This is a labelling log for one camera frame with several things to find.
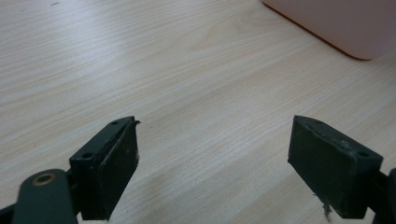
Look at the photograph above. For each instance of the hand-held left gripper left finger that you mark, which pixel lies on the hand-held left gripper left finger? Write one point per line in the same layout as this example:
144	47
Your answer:
102	174

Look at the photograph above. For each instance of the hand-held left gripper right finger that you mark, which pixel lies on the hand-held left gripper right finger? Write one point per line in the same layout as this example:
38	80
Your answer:
330	168

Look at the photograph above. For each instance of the pink storage box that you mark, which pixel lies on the pink storage box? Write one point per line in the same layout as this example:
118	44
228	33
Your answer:
342	21

